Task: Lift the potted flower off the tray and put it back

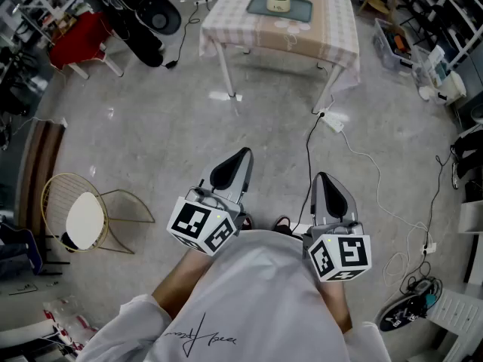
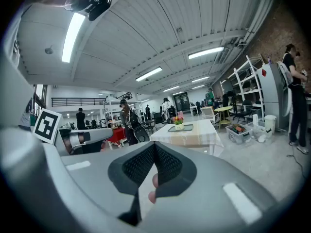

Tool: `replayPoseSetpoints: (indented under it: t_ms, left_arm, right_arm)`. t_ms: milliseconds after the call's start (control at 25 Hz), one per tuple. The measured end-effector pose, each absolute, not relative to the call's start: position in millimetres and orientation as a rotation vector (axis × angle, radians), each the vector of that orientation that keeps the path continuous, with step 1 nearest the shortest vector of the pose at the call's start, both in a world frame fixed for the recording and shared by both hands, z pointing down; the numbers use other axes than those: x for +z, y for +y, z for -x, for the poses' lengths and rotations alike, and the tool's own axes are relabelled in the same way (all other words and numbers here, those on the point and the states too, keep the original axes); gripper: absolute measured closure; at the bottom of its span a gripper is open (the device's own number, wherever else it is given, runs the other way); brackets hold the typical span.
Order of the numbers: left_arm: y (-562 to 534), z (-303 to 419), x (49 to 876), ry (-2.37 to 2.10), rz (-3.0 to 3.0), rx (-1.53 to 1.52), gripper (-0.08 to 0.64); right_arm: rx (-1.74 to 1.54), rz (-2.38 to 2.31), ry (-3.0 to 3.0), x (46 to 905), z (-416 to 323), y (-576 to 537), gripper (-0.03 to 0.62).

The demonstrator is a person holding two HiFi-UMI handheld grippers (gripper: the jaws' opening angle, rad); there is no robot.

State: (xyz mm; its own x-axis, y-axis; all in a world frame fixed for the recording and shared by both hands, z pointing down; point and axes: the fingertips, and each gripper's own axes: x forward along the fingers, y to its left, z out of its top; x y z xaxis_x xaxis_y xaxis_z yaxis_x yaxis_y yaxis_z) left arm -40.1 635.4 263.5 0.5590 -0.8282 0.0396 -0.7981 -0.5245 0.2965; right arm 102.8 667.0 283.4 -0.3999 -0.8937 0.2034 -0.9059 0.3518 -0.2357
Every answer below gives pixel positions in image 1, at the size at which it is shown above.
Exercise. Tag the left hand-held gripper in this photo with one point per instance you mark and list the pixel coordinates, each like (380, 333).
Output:
(196, 224)

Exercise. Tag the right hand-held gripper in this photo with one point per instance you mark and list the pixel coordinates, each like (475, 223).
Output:
(339, 255)

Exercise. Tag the green tray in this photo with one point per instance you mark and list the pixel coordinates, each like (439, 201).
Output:
(302, 11)

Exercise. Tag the person's left forearm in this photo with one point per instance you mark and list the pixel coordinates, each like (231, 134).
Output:
(177, 281)

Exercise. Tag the person's right forearm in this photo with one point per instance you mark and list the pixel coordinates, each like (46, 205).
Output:
(336, 304)

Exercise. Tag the person's black sandal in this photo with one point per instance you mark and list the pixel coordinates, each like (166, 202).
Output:
(248, 221)
(281, 224)

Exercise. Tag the small white power strip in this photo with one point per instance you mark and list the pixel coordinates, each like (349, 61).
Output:
(429, 247)

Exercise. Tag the person's white shirt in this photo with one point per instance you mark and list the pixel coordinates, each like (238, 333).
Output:
(256, 296)

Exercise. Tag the black round disc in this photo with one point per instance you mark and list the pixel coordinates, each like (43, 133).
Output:
(396, 315)

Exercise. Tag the white cube shelf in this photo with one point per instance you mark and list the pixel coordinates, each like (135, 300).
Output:
(469, 217)

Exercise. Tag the table with checked tablecloth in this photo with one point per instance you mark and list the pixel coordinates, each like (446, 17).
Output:
(234, 17)

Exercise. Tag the white drawer cabinet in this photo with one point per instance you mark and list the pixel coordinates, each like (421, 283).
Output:
(453, 311)

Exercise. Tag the clear storage bin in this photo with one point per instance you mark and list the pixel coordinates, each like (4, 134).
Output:
(392, 47)

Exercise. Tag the white round appliance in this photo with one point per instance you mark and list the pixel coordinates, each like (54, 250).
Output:
(453, 85)

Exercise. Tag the white-rimmed black oval device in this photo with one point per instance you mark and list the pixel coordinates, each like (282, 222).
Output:
(160, 19)

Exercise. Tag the white electric kettle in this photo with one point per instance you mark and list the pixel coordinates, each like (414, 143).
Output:
(437, 55)

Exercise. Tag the brown wooden bench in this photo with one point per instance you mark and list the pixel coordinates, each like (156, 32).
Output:
(41, 164)

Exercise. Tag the red and white plastic bags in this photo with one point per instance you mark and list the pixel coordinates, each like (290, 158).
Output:
(71, 323)

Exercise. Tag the dark blue stool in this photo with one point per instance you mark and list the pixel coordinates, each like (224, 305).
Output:
(22, 247)

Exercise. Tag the white table frame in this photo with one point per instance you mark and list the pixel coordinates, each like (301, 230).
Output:
(225, 74)

